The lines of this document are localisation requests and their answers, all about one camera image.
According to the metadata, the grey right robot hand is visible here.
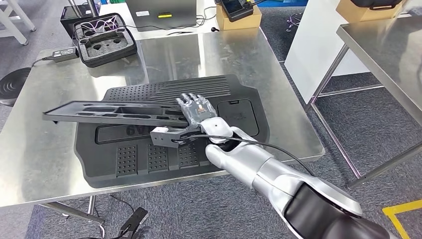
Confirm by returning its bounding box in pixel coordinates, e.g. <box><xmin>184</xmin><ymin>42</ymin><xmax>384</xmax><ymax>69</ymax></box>
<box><xmin>175</xmin><ymin>93</ymin><xmax>218</xmax><ymax>129</ymax></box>

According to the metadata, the black plastic plate holder part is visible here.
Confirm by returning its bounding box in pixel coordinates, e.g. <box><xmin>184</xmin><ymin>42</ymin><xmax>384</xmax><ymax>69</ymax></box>
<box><xmin>42</xmin><ymin>100</ymin><xmax>191</xmax><ymax>128</ymax></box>

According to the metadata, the stainless steel workbench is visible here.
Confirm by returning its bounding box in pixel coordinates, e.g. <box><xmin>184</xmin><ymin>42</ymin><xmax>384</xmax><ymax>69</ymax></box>
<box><xmin>0</xmin><ymin>27</ymin><xmax>325</xmax><ymax>226</ymax></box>
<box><xmin>305</xmin><ymin>14</ymin><xmax>422</xmax><ymax>191</ymax></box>

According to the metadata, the black foam lined case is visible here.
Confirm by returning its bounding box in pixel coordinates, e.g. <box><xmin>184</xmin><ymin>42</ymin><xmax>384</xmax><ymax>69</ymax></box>
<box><xmin>72</xmin><ymin>12</ymin><xmax>138</xmax><ymax>68</ymax></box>

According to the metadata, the brown cardboard box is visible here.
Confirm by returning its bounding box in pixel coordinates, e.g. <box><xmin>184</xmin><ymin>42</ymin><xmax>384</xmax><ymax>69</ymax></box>
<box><xmin>335</xmin><ymin>0</ymin><xmax>405</xmax><ymax>23</ymax></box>
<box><xmin>215</xmin><ymin>3</ymin><xmax>263</xmax><ymax>32</ymax></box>

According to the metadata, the dark grey equipment case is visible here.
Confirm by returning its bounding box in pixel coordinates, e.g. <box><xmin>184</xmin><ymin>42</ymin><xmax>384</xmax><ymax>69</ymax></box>
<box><xmin>125</xmin><ymin>0</ymin><xmax>198</xmax><ymax>32</ymax></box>

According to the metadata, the black handheld screen controller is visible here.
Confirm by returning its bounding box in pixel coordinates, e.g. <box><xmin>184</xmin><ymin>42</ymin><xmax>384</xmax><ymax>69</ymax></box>
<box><xmin>220</xmin><ymin>0</ymin><xmax>255</xmax><ymax>23</ymax></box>

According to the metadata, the large black plastic panel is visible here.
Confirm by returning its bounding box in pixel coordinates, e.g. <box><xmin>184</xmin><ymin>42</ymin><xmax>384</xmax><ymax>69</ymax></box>
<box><xmin>74</xmin><ymin>74</ymin><xmax>271</xmax><ymax>189</ymax></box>

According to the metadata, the white partition panel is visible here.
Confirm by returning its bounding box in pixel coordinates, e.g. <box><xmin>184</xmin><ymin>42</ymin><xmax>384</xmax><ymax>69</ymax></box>
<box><xmin>284</xmin><ymin>0</ymin><xmax>371</xmax><ymax>105</ymax></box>

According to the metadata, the white table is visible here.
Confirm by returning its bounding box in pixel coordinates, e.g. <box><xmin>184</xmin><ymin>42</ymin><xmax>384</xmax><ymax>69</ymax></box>
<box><xmin>97</xmin><ymin>0</ymin><xmax>263</xmax><ymax>40</ymax></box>

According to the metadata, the blue box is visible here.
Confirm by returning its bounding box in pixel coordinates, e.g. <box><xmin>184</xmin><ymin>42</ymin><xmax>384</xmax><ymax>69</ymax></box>
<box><xmin>257</xmin><ymin>0</ymin><xmax>309</xmax><ymax>8</ymax></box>

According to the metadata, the black power adapter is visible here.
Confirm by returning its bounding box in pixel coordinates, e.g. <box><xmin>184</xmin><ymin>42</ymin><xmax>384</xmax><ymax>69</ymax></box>
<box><xmin>51</xmin><ymin>46</ymin><xmax>80</xmax><ymax>63</ymax></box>

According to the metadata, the black equipment box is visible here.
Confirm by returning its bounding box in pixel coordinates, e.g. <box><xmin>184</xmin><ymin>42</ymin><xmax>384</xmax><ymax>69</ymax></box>
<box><xmin>60</xmin><ymin>2</ymin><xmax>100</xmax><ymax>38</ymax></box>

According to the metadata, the black stool chrome base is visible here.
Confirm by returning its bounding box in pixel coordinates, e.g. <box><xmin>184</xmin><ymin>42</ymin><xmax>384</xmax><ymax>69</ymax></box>
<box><xmin>0</xmin><ymin>67</ymin><xmax>32</xmax><ymax>107</ymax></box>

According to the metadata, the white furniture leg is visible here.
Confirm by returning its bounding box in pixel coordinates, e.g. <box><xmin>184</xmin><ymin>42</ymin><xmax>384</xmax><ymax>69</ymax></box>
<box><xmin>0</xmin><ymin>0</ymin><xmax>37</xmax><ymax>46</ymax></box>

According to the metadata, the yellow floor tape square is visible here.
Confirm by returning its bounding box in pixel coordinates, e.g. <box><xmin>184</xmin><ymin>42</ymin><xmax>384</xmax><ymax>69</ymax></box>
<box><xmin>382</xmin><ymin>199</ymin><xmax>422</xmax><ymax>239</ymax></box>

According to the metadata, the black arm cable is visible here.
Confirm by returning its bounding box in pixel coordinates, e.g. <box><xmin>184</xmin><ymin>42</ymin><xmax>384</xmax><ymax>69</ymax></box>
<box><xmin>179</xmin><ymin>133</ymin><xmax>316</xmax><ymax>177</ymax></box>

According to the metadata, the black desk cable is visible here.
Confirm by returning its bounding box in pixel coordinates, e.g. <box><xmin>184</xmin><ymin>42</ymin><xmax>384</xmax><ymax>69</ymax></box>
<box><xmin>125</xmin><ymin>4</ymin><xmax>219</xmax><ymax>36</ymax></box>

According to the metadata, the black power cable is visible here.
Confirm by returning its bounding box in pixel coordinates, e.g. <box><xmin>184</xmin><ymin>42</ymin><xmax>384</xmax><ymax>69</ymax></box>
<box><xmin>108</xmin><ymin>194</ymin><xmax>136</xmax><ymax>214</ymax></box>

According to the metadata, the tangled cable bundle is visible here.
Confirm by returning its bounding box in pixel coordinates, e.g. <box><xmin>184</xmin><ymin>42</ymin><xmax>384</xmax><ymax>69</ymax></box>
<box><xmin>285</xmin><ymin>13</ymin><xmax>304</xmax><ymax>33</ymax></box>

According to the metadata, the black adapter cord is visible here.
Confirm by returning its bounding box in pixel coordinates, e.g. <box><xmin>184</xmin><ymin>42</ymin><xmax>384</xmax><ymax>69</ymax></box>
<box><xmin>30</xmin><ymin>56</ymin><xmax>54</xmax><ymax>69</ymax></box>

